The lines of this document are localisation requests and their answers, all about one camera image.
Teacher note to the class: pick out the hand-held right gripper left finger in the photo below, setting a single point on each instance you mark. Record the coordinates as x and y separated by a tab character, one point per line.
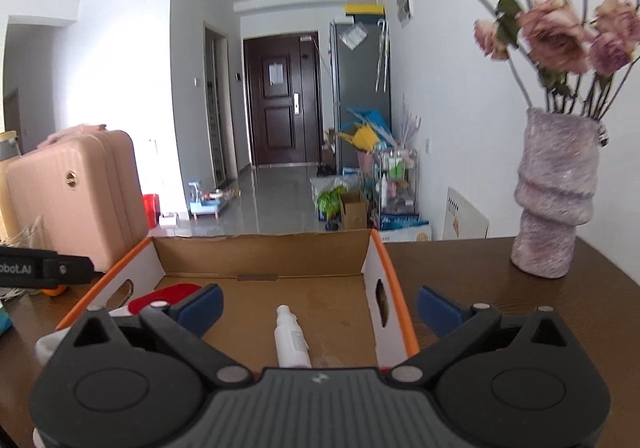
200	309

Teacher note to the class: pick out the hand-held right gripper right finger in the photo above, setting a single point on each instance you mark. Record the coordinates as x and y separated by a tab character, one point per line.
440	312

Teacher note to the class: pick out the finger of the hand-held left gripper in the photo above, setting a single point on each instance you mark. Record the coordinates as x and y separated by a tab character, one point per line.
70	269

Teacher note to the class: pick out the white plastic bottle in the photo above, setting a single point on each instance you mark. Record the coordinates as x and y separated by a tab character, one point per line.
291	343

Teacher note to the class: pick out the red printed cardboard box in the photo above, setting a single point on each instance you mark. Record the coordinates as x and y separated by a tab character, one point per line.
325	298

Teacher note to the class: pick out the orange ball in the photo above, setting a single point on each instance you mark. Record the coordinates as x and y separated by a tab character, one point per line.
55	290

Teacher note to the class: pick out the teal object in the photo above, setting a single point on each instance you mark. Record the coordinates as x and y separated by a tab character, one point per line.
5	319

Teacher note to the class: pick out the pink suitcase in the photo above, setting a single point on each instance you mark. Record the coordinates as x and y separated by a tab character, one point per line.
75	208

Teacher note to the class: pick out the blue and white carton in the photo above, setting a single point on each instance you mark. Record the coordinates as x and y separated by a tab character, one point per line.
405	228

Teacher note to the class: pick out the red container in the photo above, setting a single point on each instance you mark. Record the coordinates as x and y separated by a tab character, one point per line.
151	210

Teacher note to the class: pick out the small brown cardboard box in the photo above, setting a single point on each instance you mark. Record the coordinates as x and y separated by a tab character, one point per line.
355	210

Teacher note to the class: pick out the pink cloth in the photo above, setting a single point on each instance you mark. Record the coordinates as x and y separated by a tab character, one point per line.
75	132

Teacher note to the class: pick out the bag of green vegetables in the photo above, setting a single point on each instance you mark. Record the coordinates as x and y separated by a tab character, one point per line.
330	203

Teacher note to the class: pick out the purple textured vase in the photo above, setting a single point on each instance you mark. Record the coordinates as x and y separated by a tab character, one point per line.
555	198

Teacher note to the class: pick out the pink bin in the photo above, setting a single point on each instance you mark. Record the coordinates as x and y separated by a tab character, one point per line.
365	160

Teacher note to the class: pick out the yellow watering can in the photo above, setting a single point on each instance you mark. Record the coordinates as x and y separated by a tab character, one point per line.
362	135

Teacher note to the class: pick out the dark brown entrance door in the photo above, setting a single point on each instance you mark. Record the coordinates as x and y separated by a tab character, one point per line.
280	97

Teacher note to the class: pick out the grey refrigerator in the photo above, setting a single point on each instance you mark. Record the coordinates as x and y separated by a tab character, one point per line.
360	77

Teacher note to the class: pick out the clear folded umbrella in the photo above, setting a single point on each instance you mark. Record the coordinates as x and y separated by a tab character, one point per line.
382	52

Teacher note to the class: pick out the dried pink roses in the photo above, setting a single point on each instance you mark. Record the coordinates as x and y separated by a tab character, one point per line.
550	32

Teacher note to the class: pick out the yellow box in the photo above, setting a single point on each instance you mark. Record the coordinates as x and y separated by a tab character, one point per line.
364	8

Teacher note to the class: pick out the wall poster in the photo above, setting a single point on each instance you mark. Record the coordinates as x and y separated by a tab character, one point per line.
405	5

